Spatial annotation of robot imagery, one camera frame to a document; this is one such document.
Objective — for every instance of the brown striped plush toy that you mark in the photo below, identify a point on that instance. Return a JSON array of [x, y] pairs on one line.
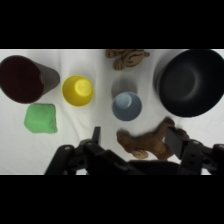
[[128, 59]]

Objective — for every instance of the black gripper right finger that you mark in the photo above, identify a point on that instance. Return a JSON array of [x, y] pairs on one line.
[[196, 156]]

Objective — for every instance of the black bowl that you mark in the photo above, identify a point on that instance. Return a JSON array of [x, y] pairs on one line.
[[191, 83]]

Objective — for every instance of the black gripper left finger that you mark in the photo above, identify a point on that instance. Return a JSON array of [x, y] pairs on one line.
[[70, 160]]

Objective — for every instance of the yellow cup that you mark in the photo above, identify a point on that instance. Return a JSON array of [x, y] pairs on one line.
[[77, 91]]

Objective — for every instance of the green sponge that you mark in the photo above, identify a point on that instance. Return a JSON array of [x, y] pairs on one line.
[[40, 119]]

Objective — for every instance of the tan plush toy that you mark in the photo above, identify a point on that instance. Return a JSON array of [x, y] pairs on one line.
[[150, 143]]

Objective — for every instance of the dark brown cup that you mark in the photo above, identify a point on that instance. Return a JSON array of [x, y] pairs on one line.
[[20, 80]]

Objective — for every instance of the light blue cup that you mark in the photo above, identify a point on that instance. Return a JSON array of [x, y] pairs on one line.
[[126, 106]]

